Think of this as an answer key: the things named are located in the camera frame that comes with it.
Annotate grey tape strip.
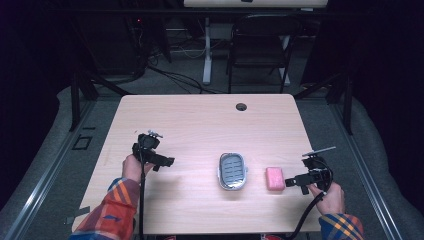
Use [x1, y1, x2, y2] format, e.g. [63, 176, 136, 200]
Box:
[64, 205, 91, 225]

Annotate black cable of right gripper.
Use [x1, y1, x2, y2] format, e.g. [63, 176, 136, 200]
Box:
[286, 158, 335, 240]

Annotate white desk with legs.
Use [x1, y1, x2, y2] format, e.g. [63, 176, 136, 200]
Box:
[183, 0, 330, 87]

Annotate pink sponge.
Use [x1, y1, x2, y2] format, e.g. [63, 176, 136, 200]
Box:
[265, 166, 287, 192]

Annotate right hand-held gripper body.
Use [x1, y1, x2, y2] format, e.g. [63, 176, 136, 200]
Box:
[301, 145, 337, 192]

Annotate person's left hand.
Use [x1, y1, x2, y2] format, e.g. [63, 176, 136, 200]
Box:
[121, 153, 156, 184]

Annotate black tape square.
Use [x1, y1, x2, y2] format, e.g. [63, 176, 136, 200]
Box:
[71, 134, 93, 151]

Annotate grey soap dish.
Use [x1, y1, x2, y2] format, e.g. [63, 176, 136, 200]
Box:
[218, 152, 249, 192]

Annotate black floor cables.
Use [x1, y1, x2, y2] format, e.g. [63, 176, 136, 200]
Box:
[143, 43, 228, 95]

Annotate person's right hand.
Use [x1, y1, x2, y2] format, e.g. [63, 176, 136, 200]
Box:
[307, 181, 346, 216]

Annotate aluminium floor rail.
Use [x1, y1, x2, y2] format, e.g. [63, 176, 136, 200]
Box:
[329, 102, 405, 240]
[2, 99, 98, 240]

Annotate black metal stand frame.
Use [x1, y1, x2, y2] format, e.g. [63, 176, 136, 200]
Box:
[68, 68, 132, 133]
[293, 70, 355, 136]

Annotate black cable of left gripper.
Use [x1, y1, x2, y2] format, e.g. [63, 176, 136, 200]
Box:
[138, 146, 147, 240]

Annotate black folding chair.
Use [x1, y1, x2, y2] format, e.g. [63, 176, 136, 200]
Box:
[227, 13, 303, 94]

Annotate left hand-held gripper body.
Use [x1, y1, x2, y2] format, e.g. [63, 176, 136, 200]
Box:
[132, 129, 165, 165]

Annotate dark equipment cabinet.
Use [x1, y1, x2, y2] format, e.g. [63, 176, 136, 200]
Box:
[74, 13, 149, 76]

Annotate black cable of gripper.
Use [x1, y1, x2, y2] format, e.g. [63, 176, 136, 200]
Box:
[138, 146, 147, 240]
[286, 158, 335, 240]

